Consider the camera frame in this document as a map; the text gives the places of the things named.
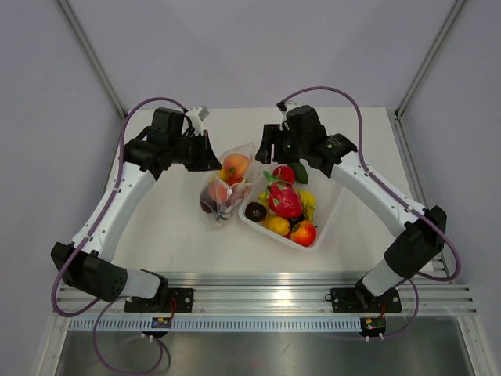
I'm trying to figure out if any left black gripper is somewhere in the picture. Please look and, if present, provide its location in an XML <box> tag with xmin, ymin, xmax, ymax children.
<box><xmin>169</xmin><ymin>130</ymin><xmax>222</xmax><ymax>172</ymax></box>

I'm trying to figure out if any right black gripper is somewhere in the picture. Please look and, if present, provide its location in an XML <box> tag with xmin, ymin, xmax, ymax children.
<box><xmin>255</xmin><ymin>125</ymin><xmax>308</xmax><ymax>165</ymax></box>

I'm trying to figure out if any orange peach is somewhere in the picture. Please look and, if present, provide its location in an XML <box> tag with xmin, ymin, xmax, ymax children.
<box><xmin>207</xmin><ymin>181</ymin><xmax>232</xmax><ymax>203</ymax></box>
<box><xmin>222</xmin><ymin>153</ymin><xmax>250</xmax><ymax>178</ymax></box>

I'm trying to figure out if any orange pumpkin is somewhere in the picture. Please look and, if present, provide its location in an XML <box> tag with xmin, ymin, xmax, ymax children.
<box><xmin>227</xmin><ymin>176</ymin><xmax>245</xmax><ymax>186</ymax></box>

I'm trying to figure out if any clear zip top bag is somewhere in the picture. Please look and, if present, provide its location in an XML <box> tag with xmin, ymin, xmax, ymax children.
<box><xmin>199</xmin><ymin>143</ymin><xmax>259</xmax><ymax>229</ymax></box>

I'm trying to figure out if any dark red plum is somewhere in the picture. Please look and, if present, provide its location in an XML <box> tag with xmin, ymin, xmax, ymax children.
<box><xmin>199</xmin><ymin>187</ymin><xmax>218</xmax><ymax>214</ymax></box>

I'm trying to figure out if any purple eggplant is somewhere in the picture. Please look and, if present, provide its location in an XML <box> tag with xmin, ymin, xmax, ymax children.
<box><xmin>225</xmin><ymin>183</ymin><xmax>252</xmax><ymax>207</ymax></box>

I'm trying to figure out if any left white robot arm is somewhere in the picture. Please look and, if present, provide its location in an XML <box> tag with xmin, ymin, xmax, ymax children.
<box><xmin>51</xmin><ymin>107</ymin><xmax>221</xmax><ymax>312</ymax></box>

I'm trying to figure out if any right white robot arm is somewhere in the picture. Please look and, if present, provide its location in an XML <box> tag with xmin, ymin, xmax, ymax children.
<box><xmin>255</xmin><ymin>105</ymin><xmax>447</xmax><ymax>311</ymax></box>

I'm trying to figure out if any red tomato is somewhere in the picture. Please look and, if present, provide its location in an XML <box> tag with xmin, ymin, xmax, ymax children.
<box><xmin>272</xmin><ymin>165</ymin><xmax>295</xmax><ymax>185</ymax></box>

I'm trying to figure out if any green avocado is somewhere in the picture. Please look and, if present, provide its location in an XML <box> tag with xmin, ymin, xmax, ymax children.
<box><xmin>290</xmin><ymin>162</ymin><xmax>309</xmax><ymax>185</ymax></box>

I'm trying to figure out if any pink dragon fruit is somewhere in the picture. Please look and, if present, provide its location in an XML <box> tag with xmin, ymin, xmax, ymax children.
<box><xmin>259</xmin><ymin>171</ymin><xmax>303</xmax><ymax>219</ymax></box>

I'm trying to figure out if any dark purple mangosteen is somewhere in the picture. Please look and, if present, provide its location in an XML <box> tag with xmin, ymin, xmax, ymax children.
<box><xmin>244</xmin><ymin>201</ymin><xmax>268</xmax><ymax>222</ymax></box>

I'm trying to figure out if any white plastic basket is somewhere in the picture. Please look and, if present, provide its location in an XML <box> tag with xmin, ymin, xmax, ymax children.
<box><xmin>239</xmin><ymin>162</ymin><xmax>341</xmax><ymax>251</ymax></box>

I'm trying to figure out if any yellow lemon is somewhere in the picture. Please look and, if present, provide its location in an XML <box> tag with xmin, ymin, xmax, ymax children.
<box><xmin>263</xmin><ymin>215</ymin><xmax>290</xmax><ymax>237</ymax></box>

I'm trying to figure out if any red orange persimmon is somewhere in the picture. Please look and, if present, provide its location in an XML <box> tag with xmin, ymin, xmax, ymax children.
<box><xmin>290</xmin><ymin>221</ymin><xmax>317</xmax><ymax>247</ymax></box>

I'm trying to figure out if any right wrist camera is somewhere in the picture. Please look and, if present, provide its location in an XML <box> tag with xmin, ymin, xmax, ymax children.
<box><xmin>283</xmin><ymin>100</ymin><xmax>299</xmax><ymax>112</ymax></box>

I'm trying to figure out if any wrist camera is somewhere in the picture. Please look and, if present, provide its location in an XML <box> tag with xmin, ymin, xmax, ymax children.
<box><xmin>186</xmin><ymin>106</ymin><xmax>209</xmax><ymax>136</ymax></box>
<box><xmin>283</xmin><ymin>100</ymin><xmax>299</xmax><ymax>112</ymax></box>

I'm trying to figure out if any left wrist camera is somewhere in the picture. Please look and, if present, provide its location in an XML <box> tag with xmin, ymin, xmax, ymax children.
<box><xmin>186</xmin><ymin>106</ymin><xmax>209</xmax><ymax>136</ymax></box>

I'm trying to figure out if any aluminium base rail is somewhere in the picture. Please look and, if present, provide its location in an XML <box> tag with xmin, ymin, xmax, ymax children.
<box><xmin>52</xmin><ymin>272</ymin><xmax>478</xmax><ymax>316</ymax></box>

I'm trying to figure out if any left black mount plate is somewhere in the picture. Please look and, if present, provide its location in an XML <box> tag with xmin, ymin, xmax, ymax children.
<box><xmin>124</xmin><ymin>287</ymin><xmax>194</xmax><ymax>313</ymax></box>

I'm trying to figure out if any black mount plate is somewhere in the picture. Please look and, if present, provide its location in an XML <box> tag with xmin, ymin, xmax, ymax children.
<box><xmin>324</xmin><ymin>287</ymin><xmax>402</xmax><ymax>313</ymax></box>
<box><xmin>124</xmin><ymin>287</ymin><xmax>194</xmax><ymax>313</ymax></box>

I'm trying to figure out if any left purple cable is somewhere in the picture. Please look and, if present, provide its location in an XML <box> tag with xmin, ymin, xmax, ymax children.
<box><xmin>51</xmin><ymin>96</ymin><xmax>189</xmax><ymax>373</ymax></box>

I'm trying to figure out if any purple cable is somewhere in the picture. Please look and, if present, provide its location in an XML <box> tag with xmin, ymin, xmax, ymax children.
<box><xmin>276</xmin><ymin>85</ymin><xmax>462</xmax><ymax>342</ymax></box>
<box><xmin>51</xmin><ymin>96</ymin><xmax>189</xmax><ymax>373</ymax></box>

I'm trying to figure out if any right aluminium frame post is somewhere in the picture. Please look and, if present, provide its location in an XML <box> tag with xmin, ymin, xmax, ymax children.
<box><xmin>395</xmin><ymin>0</ymin><xmax>469</xmax><ymax>121</ymax></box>

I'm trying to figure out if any aluminium frame post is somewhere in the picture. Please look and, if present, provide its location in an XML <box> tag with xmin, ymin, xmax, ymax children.
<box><xmin>55</xmin><ymin>0</ymin><xmax>128</xmax><ymax>120</ymax></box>
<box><xmin>395</xmin><ymin>0</ymin><xmax>469</xmax><ymax>121</ymax></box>

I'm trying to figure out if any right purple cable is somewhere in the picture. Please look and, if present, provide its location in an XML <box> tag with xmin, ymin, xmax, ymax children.
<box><xmin>276</xmin><ymin>85</ymin><xmax>462</xmax><ymax>342</ymax></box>

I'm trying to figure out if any left aluminium frame post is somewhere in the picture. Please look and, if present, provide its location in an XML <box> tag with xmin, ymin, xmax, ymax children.
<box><xmin>55</xmin><ymin>0</ymin><xmax>128</xmax><ymax>120</ymax></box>

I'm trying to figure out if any right black mount plate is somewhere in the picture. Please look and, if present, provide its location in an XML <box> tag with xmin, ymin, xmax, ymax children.
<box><xmin>324</xmin><ymin>287</ymin><xmax>402</xmax><ymax>313</ymax></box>

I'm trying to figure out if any white slotted cable duct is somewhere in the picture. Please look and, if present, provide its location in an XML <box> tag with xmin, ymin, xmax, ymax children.
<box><xmin>69</xmin><ymin>316</ymin><xmax>362</xmax><ymax>333</ymax></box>

